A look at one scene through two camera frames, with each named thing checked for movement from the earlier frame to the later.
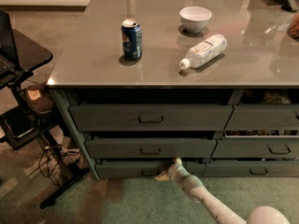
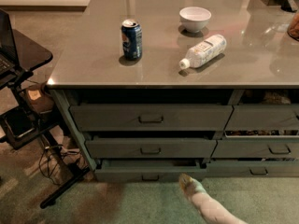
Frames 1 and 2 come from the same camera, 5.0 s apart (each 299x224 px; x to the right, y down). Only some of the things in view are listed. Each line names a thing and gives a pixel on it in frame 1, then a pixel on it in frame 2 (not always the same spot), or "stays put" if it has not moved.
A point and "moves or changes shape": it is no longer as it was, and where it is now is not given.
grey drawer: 122,169 moves or changes shape
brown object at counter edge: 293,27 stays put
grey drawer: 263,117 stays put
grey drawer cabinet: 207,75 stays put
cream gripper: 176,173 → 198,191
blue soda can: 132,39 stays put
